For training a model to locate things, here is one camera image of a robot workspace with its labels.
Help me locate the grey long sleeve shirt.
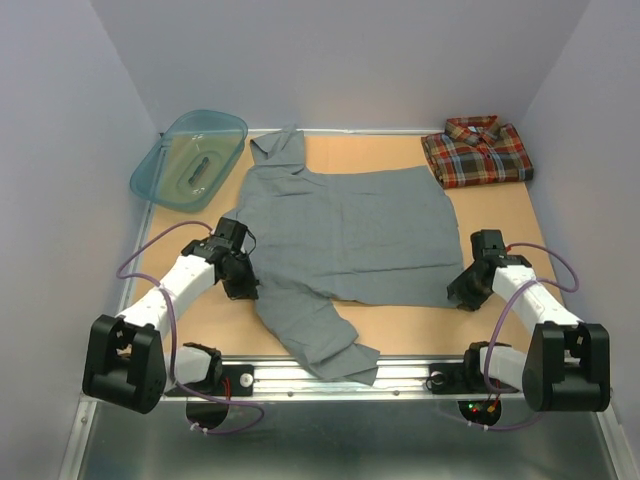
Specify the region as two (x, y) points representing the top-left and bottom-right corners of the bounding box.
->
(230, 128), (463, 385)

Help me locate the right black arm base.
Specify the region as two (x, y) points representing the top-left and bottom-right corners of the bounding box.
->
(425, 342), (489, 395)

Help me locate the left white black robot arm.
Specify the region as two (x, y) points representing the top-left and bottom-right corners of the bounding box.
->
(82, 218), (258, 414)

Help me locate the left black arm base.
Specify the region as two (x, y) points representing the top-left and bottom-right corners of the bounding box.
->
(188, 363), (255, 398)

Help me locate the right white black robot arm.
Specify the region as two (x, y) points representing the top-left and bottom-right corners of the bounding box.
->
(447, 229), (611, 412)

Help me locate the teal transparent plastic bin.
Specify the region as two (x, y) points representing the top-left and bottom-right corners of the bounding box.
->
(129, 110), (248, 213)

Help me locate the folded plaid flannel shirt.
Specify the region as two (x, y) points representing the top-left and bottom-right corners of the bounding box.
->
(421, 115), (534, 189)

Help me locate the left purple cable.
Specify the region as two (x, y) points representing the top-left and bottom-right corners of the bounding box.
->
(116, 220), (266, 435)

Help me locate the aluminium rail frame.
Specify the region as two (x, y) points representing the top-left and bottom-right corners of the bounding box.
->
(59, 127), (629, 480)

